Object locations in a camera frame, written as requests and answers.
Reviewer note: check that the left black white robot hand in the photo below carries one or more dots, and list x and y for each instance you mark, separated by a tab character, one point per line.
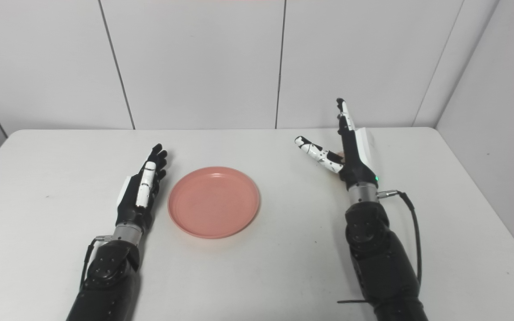
140	191

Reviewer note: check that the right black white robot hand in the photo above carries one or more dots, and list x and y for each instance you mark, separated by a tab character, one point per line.
350	154

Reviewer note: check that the pink round plate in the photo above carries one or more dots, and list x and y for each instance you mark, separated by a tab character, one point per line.
213	202

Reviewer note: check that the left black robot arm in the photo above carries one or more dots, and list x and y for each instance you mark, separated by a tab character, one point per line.
109	276

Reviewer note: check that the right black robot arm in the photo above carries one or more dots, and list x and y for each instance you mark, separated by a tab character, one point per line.
382	263

